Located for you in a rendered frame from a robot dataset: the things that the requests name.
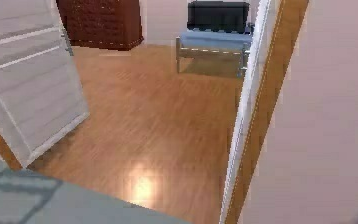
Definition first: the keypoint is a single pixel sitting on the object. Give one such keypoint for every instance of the dark red-brown wooden armoire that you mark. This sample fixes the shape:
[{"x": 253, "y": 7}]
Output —
[{"x": 102, "y": 21}]

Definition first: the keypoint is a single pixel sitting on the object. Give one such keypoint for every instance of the black television set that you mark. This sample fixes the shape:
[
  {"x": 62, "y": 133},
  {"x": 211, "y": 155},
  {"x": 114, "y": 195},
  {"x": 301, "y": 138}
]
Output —
[{"x": 218, "y": 16}]

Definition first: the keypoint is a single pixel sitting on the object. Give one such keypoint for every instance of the white room door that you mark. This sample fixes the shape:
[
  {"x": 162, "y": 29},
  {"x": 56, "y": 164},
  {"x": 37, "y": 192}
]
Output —
[{"x": 30, "y": 83}]

